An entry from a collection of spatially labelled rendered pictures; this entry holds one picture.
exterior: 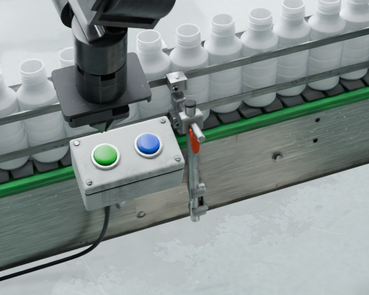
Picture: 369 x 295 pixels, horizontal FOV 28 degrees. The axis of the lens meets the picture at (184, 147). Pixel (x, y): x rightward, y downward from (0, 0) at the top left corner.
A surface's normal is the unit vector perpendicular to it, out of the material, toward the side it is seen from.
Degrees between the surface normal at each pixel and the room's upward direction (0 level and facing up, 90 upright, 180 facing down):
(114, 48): 110
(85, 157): 20
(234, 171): 90
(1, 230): 90
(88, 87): 104
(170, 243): 0
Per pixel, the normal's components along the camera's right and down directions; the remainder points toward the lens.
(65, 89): 0.08, -0.49
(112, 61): 0.52, 0.77
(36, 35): -0.04, -0.75
